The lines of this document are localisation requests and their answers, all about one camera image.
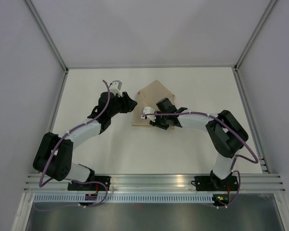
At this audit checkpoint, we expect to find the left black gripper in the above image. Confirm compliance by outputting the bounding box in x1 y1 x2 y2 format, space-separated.
108 92 138 118

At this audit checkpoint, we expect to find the beige cloth napkin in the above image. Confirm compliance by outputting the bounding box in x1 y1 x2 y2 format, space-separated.
132 80 175 127

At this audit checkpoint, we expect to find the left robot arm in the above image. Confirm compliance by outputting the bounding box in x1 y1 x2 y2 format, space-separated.
33 92 137 191

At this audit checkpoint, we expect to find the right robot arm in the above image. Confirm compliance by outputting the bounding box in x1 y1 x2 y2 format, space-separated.
141 98 249 191

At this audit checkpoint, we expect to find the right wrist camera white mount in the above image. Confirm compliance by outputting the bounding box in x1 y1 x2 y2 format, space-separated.
141 107 156 122

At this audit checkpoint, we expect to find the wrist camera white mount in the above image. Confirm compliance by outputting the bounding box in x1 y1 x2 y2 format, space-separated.
109 80 123 97
141 107 156 122

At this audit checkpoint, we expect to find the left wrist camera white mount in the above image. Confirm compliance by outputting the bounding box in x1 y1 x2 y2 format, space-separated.
109 80 123 97

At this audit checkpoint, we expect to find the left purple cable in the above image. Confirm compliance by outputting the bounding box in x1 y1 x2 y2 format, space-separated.
33 80 111 212

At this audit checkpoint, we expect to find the purple cable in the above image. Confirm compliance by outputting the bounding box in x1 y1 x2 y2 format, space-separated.
144 111 260 210
33 80 111 212

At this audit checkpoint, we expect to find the aluminium front rail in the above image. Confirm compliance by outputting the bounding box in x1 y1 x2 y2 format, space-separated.
23 173 286 193

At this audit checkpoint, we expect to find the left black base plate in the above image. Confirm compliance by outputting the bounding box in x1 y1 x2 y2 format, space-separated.
67 175 111 192

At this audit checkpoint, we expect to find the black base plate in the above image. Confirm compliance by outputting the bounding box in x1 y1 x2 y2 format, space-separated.
193 176 238 192
67 175 111 192

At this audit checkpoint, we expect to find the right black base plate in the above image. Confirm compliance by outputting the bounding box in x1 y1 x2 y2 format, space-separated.
193 176 238 192

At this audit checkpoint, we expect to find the right aluminium frame post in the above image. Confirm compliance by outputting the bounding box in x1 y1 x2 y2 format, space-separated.
232 0 278 174

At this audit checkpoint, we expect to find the aluminium frame post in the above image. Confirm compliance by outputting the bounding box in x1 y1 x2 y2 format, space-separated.
23 0 69 74
232 0 278 174

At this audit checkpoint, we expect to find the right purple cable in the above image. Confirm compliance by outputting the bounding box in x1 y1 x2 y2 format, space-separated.
144 111 260 210

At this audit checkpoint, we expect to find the white slotted cable duct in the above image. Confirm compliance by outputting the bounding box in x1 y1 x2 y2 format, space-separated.
34 193 213 204

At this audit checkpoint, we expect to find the left aluminium frame post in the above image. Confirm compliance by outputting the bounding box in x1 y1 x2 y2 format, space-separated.
23 0 69 74

